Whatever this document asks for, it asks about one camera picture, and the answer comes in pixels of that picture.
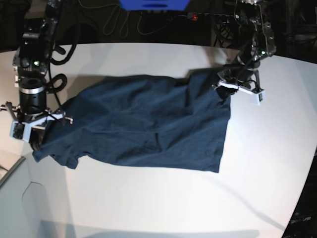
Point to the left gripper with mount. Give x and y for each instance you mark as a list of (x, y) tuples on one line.
[(227, 85)]

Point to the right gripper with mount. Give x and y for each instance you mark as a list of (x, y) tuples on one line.
[(32, 127)]

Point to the dark blue t-shirt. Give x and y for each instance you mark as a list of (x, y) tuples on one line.
[(143, 121)]

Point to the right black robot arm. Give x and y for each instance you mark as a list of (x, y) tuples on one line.
[(38, 101)]

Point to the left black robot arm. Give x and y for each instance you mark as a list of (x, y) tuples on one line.
[(257, 38)]

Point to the black power strip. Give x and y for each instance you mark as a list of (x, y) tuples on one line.
[(218, 18)]

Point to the blue plastic bin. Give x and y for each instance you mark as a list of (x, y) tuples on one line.
[(142, 5)]

